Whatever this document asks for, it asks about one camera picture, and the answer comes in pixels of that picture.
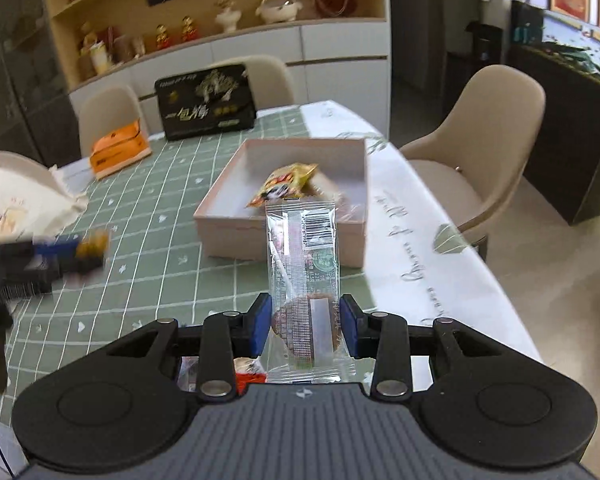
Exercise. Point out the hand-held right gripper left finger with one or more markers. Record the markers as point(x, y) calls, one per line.
point(260, 324)

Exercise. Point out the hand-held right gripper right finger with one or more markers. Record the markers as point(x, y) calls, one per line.
point(350, 325)

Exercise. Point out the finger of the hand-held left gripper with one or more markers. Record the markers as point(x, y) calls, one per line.
point(60, 252)

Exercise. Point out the small yellow brown snack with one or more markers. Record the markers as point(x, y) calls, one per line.
point(95, 249)

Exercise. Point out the clear biscuit packet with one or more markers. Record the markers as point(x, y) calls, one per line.
point(300, 260)

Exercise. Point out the beige cardboard box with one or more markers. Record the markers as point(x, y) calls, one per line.
point(230, 200)

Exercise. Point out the red snack packet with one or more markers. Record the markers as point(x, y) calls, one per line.
point(250, 372)

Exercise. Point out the white printed bag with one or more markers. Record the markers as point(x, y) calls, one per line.
point(25, 195)

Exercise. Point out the orange tissue pack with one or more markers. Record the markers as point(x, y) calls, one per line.
point(117, 152)

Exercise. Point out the clear wrapped snack packet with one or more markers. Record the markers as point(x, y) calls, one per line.
point(347, 205)

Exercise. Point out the yellow snack packet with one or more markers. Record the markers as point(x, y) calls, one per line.
point(282, 182)

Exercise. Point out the beige chair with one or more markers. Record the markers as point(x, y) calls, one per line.
point(107, 115)
point(485, 130)
point(270, 77)

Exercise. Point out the dark glass cabinet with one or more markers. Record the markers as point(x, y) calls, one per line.
point(20, 60)

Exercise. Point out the white yellow cup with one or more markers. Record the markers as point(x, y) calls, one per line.
point(101, 59)

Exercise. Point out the black gift box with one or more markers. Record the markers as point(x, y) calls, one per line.
point(205, 102)

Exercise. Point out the brown packaged goods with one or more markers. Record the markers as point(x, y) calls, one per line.
point(125, 47)

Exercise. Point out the red gold figurine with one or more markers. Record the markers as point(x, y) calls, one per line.
point(190, 30)
point(163, 37)

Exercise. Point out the wooden shelf cabinet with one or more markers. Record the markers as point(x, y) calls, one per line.
point(280, 55)

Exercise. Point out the white figurine vase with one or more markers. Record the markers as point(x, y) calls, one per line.
point(227, 15)

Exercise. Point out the black cabinet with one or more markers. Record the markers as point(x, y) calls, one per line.
point(565, 125)

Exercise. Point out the black water dispenser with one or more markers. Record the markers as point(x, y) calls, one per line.
point(484, 45)

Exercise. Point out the white plush toy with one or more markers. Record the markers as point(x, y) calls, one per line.
point(277, 5)

